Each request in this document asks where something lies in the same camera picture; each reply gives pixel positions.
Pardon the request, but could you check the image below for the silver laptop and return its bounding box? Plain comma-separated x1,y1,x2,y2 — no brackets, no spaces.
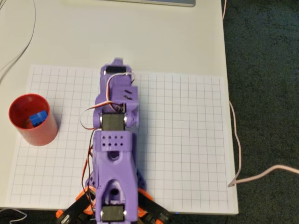
100,0,196,7

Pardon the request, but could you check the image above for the thin grey cable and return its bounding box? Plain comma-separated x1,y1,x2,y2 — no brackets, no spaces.
0,0,37,82

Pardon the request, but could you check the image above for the orange black table clamp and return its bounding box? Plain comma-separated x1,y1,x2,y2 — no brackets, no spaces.
137,188,171,224
55,186,97,224

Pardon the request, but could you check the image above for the red white black servo wire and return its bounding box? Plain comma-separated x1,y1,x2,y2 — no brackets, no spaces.
79,72,136,210

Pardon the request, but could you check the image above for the thin white cable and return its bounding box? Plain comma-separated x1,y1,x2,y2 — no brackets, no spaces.
0,207,29,222

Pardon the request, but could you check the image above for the blue toy brick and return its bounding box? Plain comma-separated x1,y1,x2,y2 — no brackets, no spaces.
28,110,48,128

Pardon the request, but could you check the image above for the white grid paper sheet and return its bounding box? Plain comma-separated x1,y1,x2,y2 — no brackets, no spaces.
4,64,235,213

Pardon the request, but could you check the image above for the pink cable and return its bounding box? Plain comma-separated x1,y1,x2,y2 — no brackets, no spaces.
221,0,299,188

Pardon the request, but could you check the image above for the red plastic cup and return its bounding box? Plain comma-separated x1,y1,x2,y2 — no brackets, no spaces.
8,93,58,147

